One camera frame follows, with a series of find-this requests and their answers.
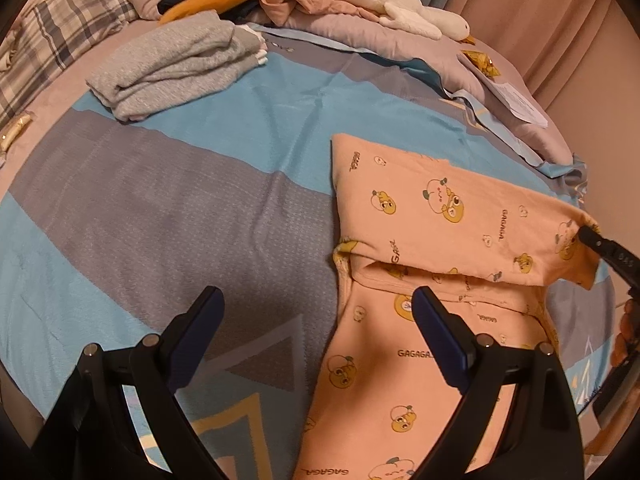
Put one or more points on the pink mattress sheet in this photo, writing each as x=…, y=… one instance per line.
x=50, y=105

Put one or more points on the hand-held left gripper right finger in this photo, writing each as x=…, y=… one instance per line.
x=440, y=345

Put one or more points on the plaid pillow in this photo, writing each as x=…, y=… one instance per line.
x=60, y=25

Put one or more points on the yellow crumpled wrapper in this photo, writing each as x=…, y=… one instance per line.
x=480, y=61

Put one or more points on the small snack packet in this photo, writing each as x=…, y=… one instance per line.
x=15, y=131

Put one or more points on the dusty pink garment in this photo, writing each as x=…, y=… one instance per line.
x=300, y=2

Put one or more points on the blue grey striped bedsheet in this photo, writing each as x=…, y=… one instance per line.
x=200, y=160

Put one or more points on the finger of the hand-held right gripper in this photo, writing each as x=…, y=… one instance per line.
x=615, y=255

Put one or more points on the white paper sheet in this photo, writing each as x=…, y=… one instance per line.
x=520, y=102

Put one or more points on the grey folded clothes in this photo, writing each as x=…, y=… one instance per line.
x=170, y=60

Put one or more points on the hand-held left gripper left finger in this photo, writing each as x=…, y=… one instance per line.
x=197, y=340

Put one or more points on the white goose plush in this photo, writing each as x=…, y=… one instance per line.
x=400, y=10

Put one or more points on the person's right hand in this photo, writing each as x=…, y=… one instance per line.
x=630, y=330

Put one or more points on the pink printed baby shirt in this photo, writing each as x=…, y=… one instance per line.
x=400, y=200

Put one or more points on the pink curtain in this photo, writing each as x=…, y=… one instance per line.
x=550, y=20

